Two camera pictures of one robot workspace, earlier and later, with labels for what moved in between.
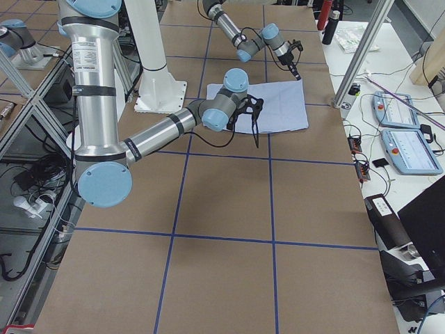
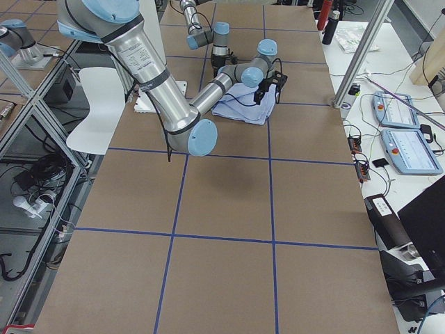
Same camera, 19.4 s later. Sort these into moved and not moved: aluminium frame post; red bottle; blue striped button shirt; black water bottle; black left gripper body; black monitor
Moved: black left gripper body; blue striped button shirt
Not moved: aluminium frame post; black monitor; black water bottle; red bottle
